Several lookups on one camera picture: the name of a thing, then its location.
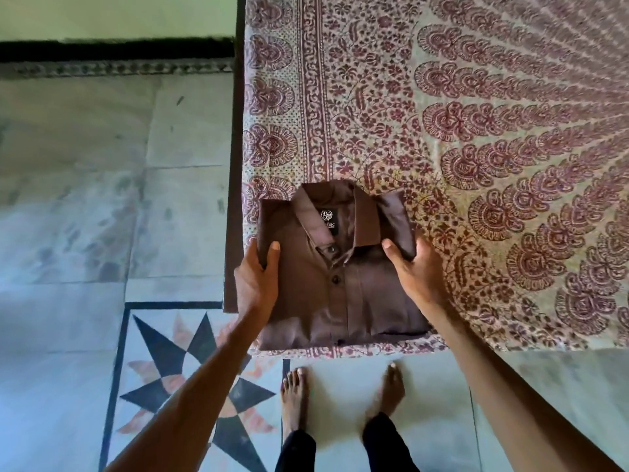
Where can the person's right hand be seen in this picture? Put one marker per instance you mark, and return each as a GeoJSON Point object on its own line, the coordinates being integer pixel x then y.
{"type": "Point", "coordinates": [421, 277]}

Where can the person's left hand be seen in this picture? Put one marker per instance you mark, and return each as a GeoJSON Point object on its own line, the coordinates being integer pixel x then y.
{"type": "Point", "coordinates": [253, 285]}

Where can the person's right thumb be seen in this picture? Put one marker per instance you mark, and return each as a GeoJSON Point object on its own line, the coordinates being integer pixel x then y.
{"type": "Point", "coordinates": [395, 251]}

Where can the person's left thumb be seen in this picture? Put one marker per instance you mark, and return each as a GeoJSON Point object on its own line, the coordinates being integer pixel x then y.
{"type": "Point", "coordinates": [272, 256]}

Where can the brown shirt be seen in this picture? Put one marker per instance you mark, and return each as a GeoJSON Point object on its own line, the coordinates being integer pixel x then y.
{"type": "Point", "coordinates": [339, 285]}

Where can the person's left forearm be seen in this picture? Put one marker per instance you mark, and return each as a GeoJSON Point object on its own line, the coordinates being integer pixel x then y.
{"type": "Point", "coordinates": [191, 393]}

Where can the person's right forearm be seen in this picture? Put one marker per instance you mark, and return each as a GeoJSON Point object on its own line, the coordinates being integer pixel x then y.
{"type": "Point", "coordinates": [511, 393]}

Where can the maroon floral printed bedsheet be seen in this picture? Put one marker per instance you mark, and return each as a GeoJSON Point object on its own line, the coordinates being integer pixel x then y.
{"type": "Point", "coordinates": [442, 157]}

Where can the person's right foot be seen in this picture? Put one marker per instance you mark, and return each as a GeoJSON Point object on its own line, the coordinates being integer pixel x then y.
{"type": "Point", "coordinates": [386, 395]}

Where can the person's foot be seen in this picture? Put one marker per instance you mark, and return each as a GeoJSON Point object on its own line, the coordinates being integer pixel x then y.
{"type": "Point", "coordinates": [294, 403]}
{"type": "Point", "coordinates": [386, 395]}

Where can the person's left foot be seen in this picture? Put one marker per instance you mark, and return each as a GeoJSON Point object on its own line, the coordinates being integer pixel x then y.
{"type": "Point", "coordinates": [294, 403]}

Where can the person's black trouser leg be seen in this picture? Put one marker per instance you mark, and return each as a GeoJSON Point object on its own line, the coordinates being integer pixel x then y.
{"type": "Point", "coordinates": [388, 444]}
{"type": "Point", "coordinates": [296, 453]}

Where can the dark brown bed frame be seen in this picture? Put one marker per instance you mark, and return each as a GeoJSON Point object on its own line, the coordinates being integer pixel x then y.
{"type": "Point", "coordinates": [234, 171]}

